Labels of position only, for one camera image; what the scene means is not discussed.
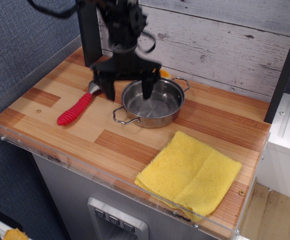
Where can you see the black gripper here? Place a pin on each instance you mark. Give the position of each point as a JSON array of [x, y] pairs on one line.
[[126, 66]]

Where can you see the silver metal pan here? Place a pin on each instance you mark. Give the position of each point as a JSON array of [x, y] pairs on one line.
[[161, 109]]

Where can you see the yellow cloth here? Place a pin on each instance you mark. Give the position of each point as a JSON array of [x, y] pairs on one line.
[[190, 174]]

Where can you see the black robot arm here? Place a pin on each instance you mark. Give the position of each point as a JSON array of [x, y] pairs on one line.
[[125, 23]]

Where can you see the toy bread roll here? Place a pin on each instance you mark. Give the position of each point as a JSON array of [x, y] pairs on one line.
[[165, 74]]

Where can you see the grey toy cabinet front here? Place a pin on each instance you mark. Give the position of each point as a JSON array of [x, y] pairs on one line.
[[70, 191]]

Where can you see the silver button panel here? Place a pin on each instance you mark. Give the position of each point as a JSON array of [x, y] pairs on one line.
[[111, 223]]

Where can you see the clear acrylic table guard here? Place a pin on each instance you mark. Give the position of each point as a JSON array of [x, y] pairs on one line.
[[95, 145]]

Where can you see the white ribbed box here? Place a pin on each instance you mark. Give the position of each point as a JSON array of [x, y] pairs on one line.
[[273, 170]]

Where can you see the yellow black object corner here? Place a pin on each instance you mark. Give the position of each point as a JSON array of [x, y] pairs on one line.
[[14, 234]]

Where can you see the red handled metal spoon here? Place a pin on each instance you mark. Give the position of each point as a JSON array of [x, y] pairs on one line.
[[73, 113]]

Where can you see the dark left shelf post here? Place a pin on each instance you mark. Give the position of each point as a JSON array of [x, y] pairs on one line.
[[90, 33]]

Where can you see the dark shelf post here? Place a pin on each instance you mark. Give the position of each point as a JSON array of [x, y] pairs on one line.
[[279, 90], [90, 33]]

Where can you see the dark right shelf post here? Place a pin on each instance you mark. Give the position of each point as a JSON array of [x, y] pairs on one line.
[[279, 90]]

